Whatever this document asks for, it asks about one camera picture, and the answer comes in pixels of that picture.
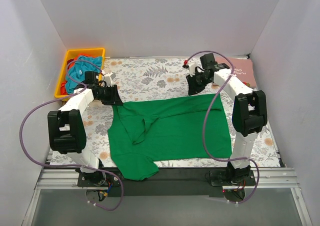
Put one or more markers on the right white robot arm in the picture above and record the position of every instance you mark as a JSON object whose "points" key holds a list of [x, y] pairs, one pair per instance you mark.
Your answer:
{"points": [[249, 114]]}

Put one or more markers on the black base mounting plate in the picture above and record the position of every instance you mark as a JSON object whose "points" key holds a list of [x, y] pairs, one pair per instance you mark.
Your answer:
{"points": [[179, 182]]}

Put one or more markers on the aluminium frame rail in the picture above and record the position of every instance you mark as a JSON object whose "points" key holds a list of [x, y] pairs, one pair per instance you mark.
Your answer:
{"points": [[59, 201]]}

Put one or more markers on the orange t-shirt in bin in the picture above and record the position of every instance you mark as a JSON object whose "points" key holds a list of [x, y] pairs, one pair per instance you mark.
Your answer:
{"points": [[71, 62]]}

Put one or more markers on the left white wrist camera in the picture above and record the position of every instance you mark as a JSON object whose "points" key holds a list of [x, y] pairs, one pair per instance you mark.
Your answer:
{"points": [[108, 79]]}

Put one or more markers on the teal t-shirt in bin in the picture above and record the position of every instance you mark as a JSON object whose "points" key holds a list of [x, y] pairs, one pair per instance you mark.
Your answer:
{"points": [[78, 69]]}

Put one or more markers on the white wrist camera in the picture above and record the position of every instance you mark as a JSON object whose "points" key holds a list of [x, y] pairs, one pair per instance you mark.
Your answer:
{"points": [[191, 66], [108, 79]]}

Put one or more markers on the pink folded t-shirt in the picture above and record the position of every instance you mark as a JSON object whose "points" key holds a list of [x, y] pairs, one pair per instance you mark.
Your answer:
{"points": [[244, 71]]}

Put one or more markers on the yellow plastic bin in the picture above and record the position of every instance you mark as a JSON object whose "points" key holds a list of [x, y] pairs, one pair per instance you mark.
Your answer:
{"points": [[94, 55]]}

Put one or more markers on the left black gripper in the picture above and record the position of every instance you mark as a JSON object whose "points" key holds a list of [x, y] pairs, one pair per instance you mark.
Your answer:
{"points": [[113, 94]]}

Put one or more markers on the green t-shirt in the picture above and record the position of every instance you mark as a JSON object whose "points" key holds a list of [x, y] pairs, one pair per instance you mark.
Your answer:
{"points": [[148, 131]]}

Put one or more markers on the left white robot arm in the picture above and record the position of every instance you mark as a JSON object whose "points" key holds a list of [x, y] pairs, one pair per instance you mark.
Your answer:
{"points": [[66, 129]]}

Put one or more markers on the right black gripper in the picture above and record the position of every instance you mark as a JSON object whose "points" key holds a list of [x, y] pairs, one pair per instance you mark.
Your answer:
{"points": [[194, 80]]}

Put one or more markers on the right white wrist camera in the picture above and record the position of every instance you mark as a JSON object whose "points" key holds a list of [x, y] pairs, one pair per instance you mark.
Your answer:
{"points": [[191, 66]]}

